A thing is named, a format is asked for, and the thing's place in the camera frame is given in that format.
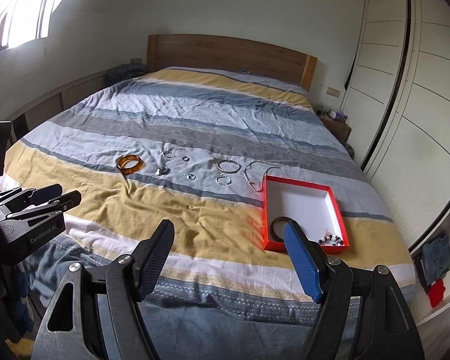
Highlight striped bed duvet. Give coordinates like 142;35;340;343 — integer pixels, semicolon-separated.
1;67;416;359

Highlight wooden nightstand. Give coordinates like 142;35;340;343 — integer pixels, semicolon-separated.
319;115;352;141

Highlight tissue box on nightstand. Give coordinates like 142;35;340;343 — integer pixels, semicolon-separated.
328;110;347;120

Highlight blue folded clothes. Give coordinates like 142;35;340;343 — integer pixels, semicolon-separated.
421;234;450;286

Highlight orange amber bangle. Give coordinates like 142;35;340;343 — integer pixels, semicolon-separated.
116;154;145;175

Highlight silver brooch cluster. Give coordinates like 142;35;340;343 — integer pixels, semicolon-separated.
155;166;170;176

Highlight mixed bead bracelet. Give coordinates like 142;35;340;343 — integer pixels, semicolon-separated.
318;232;343;247

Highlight bright window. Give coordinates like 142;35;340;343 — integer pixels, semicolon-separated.
0;0;89;59

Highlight red shallow box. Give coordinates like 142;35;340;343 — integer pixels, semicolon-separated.
262;175;350;254

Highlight large silver bangle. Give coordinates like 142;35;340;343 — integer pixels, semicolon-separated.
216;159;241;174

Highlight red cloth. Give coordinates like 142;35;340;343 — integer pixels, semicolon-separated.
427;279;446;309

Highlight dark olive bangle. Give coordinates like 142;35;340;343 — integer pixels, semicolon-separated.
269;216;294;243

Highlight white sliding wardrobe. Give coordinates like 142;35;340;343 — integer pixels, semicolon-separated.
341;0;450;249

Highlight wooden headboard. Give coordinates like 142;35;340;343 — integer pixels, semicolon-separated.
146;34;318;90

